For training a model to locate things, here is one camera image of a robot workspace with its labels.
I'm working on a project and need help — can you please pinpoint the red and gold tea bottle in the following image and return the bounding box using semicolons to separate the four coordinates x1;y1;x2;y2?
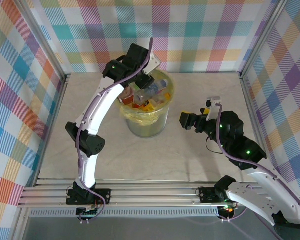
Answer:
120;90;135;106

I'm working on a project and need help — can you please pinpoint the yellow orange juice bottle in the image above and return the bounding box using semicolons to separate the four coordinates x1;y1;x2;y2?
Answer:
143;92;171;111

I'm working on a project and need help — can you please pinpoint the bin with yellow bag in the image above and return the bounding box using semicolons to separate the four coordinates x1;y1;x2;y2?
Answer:
117;69;177;126

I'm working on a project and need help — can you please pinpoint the translucent round waste bin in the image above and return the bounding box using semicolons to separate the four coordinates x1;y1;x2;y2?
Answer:
117;69;177;139

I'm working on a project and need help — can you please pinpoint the right controller board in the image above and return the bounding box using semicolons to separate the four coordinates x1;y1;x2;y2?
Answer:
218;204;238;215

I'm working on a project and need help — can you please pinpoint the controller board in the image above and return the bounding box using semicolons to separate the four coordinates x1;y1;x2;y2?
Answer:
75;203;103;218
218;204;238;215

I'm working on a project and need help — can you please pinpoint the left controller board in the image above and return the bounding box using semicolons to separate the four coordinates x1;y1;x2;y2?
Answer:
75;203;103;218

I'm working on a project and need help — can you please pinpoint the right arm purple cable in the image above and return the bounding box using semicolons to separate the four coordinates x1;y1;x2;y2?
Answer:
216;103;300;223

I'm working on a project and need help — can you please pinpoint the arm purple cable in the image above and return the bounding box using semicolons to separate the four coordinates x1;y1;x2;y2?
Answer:
75;37;155;224
216;103;300;223

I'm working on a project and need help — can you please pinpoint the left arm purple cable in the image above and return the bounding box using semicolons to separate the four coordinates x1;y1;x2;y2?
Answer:
75;37;155;224

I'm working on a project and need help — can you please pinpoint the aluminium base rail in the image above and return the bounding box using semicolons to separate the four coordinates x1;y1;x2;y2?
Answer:
16;177;295;208

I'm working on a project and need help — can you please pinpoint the left aluminium frame post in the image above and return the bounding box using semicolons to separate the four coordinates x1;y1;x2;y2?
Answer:
14;0;71;81

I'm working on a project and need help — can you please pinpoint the aluminium frame post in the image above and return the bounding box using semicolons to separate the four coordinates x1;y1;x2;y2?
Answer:
239;0;290;78
14;0;71;81

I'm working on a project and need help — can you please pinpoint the grey slotted cable duct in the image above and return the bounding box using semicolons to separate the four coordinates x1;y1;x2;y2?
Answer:
29;208;221;219

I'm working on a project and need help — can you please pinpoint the left aluminium side rail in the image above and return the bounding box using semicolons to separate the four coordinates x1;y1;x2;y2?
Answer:
33;73;71;187

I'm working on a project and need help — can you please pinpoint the right aluminium frame post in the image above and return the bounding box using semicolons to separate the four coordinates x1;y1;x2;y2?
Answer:
239;0;290;78

